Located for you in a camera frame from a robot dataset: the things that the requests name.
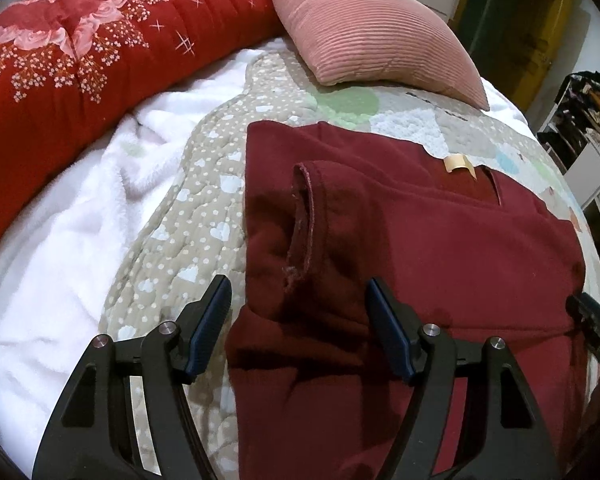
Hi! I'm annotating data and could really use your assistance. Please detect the cluttered clothes rack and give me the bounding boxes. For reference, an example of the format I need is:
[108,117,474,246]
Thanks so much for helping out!
[536,70,600,174]

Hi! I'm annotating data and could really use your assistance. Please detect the pink corduroy pillow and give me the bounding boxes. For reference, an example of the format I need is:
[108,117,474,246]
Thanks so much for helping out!
[272,0,489,110]

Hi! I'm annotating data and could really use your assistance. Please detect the white fluffy blanket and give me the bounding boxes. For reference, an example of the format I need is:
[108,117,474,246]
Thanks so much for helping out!
[0,39,284,474]

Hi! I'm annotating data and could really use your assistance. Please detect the wooden door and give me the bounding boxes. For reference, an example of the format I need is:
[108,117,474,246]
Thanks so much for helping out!
[450,0,574,112]

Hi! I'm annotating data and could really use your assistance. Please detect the heart patterned bedspread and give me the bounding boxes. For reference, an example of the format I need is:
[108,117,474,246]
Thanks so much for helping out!
[98,51,600,480]

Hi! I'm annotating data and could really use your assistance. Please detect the red floral quilt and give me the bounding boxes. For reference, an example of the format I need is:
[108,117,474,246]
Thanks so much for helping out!
[0,0,282,240]

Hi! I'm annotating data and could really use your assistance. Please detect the dark red sweater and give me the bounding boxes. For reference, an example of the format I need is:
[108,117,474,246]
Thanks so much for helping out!
[225,122,586,479]

